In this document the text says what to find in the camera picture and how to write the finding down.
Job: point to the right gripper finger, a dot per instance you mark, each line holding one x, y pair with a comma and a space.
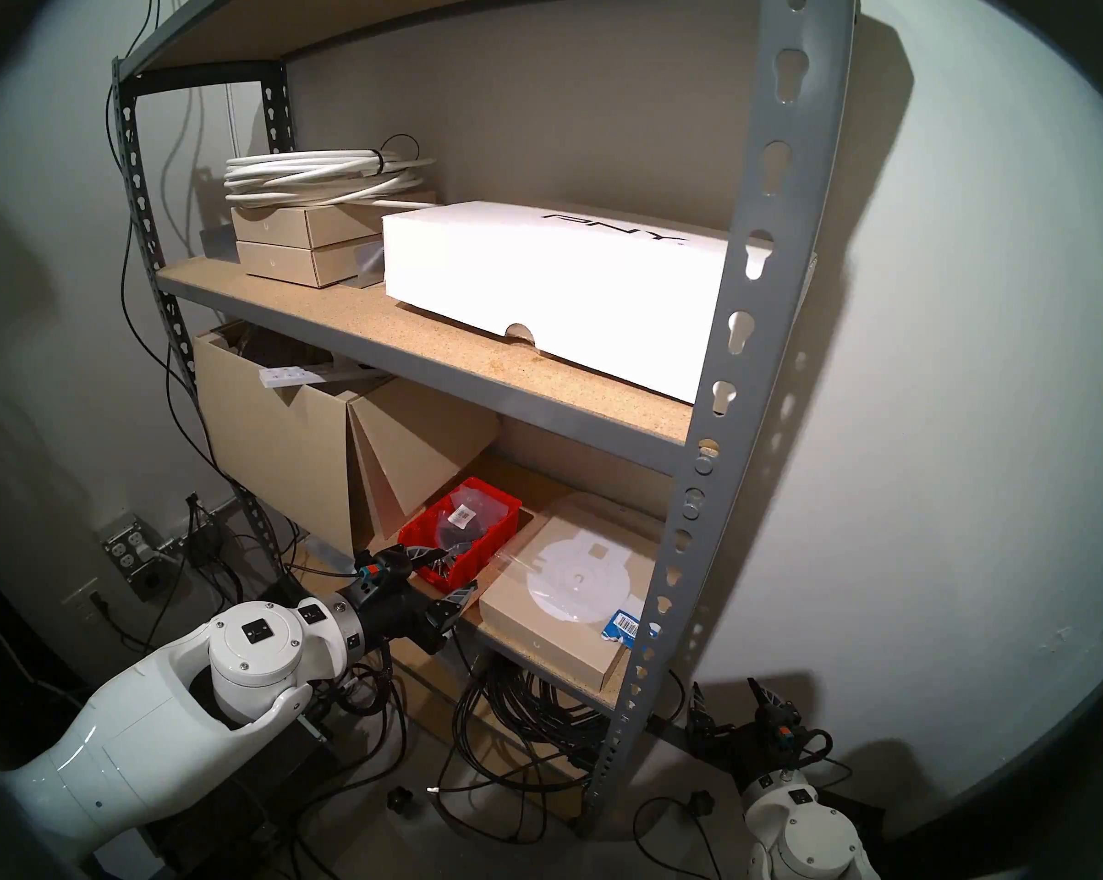
765, 698
701, 709

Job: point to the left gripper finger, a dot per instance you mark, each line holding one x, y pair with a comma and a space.
423, 555
455, 605

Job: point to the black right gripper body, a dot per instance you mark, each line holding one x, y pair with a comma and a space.
753, 750

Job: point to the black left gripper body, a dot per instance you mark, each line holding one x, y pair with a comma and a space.
391, 608

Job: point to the clear bag of black parts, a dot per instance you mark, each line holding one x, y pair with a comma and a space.
464, 516

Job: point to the red plastic bin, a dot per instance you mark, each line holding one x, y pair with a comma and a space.
496, 544

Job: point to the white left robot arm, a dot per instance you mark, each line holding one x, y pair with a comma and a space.
148, 713

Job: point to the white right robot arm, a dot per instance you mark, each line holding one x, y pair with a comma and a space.
808, 837

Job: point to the black equipment case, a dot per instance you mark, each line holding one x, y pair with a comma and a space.
240, 805

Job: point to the grey metal rack shelf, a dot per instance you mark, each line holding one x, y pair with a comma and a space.
771, 200

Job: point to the black knob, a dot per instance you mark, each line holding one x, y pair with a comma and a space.
702, 803
405, 801

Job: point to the cardboard box with open flap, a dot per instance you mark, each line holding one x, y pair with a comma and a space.
414, 438

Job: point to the large open cardboard box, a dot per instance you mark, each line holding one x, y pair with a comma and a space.
267, 438

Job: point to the white power strip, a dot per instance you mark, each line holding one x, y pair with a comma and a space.
290, 375

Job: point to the white PNY cardboard box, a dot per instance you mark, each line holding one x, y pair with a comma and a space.
533, 264

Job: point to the small brown cardboard box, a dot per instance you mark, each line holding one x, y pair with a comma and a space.
285, 264
285, 225

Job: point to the flat brown AP mount box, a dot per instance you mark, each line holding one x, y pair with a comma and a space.
551, 640

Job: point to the metal wall outlet box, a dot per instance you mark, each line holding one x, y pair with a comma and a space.
130, 553

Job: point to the white wall plate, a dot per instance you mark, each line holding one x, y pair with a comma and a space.
84, 601

